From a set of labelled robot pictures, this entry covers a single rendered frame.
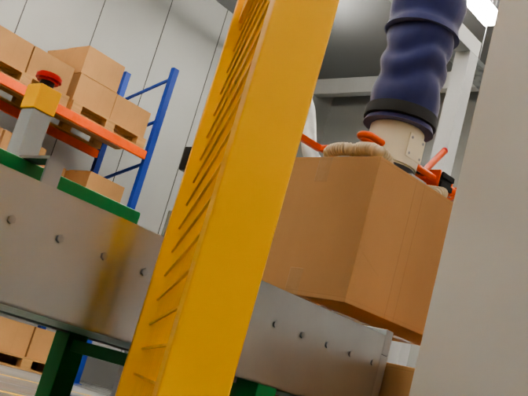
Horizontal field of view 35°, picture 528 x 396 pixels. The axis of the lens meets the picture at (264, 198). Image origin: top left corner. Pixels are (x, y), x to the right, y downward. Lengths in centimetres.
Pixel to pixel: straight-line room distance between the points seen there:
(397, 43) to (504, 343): 181
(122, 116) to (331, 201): 866
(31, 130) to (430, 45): 121
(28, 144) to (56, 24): 970
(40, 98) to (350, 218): 87
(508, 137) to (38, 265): 71
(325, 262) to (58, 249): 105
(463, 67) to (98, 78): 560
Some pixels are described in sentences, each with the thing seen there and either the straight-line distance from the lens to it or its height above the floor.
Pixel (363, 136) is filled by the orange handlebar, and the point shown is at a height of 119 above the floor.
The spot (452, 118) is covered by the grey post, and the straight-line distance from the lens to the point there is 607.
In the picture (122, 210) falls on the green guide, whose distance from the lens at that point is 155.
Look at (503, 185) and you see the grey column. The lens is 103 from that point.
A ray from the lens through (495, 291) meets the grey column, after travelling 99.
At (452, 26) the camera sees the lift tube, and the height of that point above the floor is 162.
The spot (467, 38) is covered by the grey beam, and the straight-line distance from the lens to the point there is 624.
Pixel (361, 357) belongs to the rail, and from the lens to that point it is 196.
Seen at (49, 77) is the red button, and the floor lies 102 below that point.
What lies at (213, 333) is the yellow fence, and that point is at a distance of 62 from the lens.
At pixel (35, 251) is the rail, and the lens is 133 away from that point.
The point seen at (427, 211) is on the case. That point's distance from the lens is 243.
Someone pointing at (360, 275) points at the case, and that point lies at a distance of 221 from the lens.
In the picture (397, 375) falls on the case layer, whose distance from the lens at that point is 208.
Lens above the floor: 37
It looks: 13 degrees up
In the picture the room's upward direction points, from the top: 16 degrees clockwise
